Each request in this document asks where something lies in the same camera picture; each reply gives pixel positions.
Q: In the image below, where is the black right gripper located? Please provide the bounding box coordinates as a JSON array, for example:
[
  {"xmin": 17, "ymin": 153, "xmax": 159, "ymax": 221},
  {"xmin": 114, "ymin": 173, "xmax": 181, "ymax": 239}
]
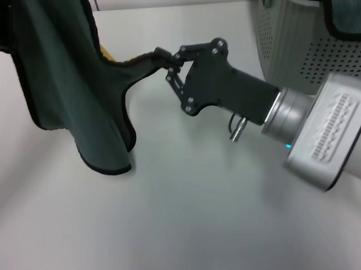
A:
[{"xmin": 152, "ymin": 34, "xmax": 283, "ymax": 132}]

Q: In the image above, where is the yellow and green towel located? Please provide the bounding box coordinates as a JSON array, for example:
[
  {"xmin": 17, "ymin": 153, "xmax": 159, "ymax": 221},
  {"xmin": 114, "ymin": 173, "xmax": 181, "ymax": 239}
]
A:
[{"xmin": 8, "ymin": 0, "xmax": 172, "ymax": 181}]

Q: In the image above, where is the grey perforated storage box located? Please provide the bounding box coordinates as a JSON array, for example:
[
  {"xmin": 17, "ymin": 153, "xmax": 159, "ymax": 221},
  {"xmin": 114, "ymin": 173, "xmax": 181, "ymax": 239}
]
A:
[{"xmin": 255, "ymin": 0, "xmax": 361, "ymax": 98}]

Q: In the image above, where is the teal towel with black edging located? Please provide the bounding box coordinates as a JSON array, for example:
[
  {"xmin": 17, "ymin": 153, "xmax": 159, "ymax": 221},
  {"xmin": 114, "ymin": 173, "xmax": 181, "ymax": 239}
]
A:
[{"xmin": 319, "ymin": 0, "xmax": 361, "ymax": 46}]

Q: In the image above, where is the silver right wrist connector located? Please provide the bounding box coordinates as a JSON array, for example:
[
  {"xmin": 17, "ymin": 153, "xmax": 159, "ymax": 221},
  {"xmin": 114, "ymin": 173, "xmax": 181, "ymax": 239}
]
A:
[{"xmin": 227, "ymin": 112, "xmax": 250, "ymax": 143}]

